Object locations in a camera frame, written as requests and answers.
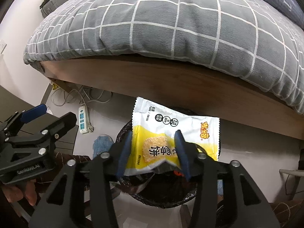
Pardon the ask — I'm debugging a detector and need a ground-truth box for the yellow white snack wrapper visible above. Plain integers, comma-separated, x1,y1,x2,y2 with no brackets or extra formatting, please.
124,97,220,176

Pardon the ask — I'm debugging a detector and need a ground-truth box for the black lined trash bin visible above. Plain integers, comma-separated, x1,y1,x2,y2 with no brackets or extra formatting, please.
117,110,197,208

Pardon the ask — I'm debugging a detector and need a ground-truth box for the person's left hand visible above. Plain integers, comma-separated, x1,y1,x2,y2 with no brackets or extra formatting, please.
1,180,37,206

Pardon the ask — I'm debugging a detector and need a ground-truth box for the white power strip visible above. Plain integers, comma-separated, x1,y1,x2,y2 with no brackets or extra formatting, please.
78,105,94,134

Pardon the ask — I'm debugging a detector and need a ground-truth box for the grey checked bed sheet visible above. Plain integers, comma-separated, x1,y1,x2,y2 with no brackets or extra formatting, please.
23,0,303,114

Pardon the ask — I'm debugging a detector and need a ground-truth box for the wooden bed frame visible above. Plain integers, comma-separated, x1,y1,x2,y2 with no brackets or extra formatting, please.
41,54,303,139

